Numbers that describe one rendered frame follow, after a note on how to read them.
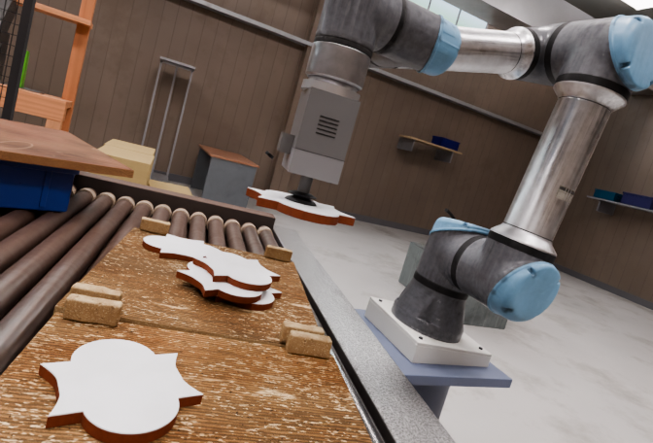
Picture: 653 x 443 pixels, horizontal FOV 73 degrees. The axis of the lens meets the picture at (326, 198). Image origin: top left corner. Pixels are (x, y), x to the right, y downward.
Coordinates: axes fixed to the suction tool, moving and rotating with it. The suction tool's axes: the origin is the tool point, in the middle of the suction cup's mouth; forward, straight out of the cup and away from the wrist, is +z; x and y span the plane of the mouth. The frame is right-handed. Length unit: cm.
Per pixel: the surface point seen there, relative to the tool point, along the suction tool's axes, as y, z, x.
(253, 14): -694, -178, -27
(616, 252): -645, 36, 747
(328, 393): 10.9, 18.3, 7.2
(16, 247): -21.4, 20.4, -39.2
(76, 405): 19.9, 17.1, -17.2
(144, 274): -14.9, 18.3, -18.3
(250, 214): -79, 18, 0
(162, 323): 0.4, 18.3, -13.1
